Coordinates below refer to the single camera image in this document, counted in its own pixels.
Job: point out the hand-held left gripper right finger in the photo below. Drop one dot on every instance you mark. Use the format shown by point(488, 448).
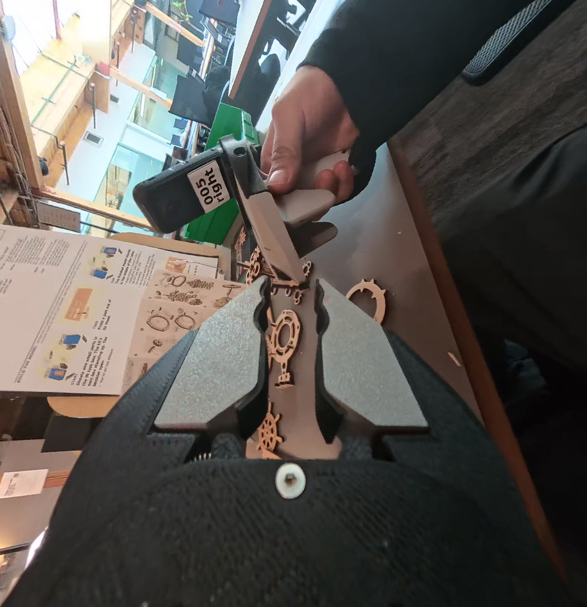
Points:
point(364, 374)

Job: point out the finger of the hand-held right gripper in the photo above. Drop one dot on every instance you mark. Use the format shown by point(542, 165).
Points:
point(272, 232)

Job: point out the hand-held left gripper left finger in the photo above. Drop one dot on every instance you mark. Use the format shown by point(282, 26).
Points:
point(217, 370)

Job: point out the wooden gear axle assembly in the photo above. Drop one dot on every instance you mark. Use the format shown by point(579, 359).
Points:
point(284, 287)

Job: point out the wooden oval frame part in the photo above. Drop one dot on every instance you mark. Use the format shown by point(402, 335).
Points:
point(286, 365)

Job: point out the person's right forearm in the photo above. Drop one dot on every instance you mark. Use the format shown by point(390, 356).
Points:
point(417, 57)

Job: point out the person's right hand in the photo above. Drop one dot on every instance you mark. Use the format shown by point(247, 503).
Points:
point(307, 123)

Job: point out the wooden ship wheel part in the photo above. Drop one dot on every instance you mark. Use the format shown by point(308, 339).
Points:
point(270, 431)

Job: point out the small wood chip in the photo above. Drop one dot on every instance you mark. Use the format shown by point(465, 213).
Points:
point(455, 359)

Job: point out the green plastic crate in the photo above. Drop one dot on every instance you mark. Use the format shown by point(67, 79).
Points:
point(232, 123)

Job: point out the black office chair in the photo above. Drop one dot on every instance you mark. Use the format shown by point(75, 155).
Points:
point(191, 97)

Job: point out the small hanging sign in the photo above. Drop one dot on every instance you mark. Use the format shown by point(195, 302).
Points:
point(58, 217)

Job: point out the printed instruction sheet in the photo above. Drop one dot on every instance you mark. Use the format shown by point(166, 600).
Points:
point(61, 303)

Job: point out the person's leg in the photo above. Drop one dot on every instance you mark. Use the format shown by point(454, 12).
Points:
point(535, 237)

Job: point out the white paper label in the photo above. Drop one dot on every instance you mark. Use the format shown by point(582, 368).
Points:
point(20, 482)

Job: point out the black chair armrest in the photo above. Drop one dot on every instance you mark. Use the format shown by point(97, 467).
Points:
point(511, 42)

